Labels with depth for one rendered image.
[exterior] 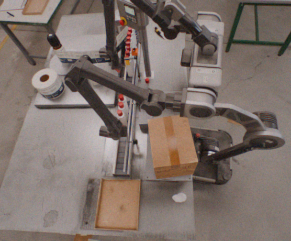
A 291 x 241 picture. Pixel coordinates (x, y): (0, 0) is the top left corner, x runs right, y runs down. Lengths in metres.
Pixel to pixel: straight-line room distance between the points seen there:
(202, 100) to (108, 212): 0.93
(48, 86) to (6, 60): 2.30
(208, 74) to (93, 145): 1.00
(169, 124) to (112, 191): 0.58
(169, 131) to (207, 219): 1.24
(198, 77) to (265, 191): 1.73
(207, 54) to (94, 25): 1.65
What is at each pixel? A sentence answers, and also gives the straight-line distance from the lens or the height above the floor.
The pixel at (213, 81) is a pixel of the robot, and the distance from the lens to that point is 0.93.
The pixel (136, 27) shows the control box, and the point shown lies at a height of 1.32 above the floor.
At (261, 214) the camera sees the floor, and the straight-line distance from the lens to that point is 2.41.
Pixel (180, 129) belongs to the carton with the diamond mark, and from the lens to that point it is 1.25.
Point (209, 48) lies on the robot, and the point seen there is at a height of 1.57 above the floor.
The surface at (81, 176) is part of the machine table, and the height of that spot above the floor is 0.83.
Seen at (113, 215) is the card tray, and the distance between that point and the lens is 1.46.
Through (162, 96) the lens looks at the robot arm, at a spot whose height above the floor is 1.47.
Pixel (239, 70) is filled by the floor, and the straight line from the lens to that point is 3.11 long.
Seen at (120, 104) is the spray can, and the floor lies 1.09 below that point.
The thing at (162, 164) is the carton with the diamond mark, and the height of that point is 1.12.
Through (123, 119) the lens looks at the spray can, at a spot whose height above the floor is 1.01.
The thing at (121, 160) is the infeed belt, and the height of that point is 0.88.
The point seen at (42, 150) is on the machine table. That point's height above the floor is 0.83.
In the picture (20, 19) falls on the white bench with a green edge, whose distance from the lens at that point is 3.04.
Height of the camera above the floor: 2.24
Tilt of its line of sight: 61 degrees down
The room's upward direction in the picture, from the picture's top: 12 degrees counter-clockwise
